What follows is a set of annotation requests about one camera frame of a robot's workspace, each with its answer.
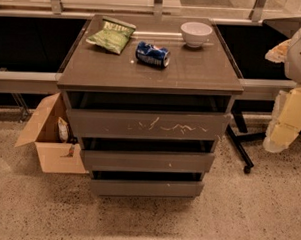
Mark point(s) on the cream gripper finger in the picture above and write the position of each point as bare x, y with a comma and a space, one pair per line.
278, 53
285, 125

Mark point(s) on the grey top drawer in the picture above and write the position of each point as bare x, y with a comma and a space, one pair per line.
141, 125

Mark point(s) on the grey drawer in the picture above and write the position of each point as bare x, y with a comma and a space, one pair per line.
147, 188
147, 161
141, 125

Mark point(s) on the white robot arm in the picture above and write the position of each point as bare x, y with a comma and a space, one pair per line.
292, 62

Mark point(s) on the grey drawer cabinet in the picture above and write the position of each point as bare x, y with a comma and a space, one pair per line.
195, 82

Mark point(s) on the grey bottom drawer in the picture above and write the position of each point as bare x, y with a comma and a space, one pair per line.
147, 188

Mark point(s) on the grey middle drawer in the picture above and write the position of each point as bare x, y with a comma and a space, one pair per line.
147, 161

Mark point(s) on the open cardboard box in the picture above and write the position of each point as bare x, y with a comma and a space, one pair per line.
42, 130

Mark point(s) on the white bowl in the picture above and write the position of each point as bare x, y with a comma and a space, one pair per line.
195, 34

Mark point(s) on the crushed blue soda can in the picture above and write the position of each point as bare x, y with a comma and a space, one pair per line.
152, 55

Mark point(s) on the green chip bag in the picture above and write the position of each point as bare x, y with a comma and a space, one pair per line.
113, 36

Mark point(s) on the white wrapper in box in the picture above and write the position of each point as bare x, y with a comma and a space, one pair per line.
63, 130

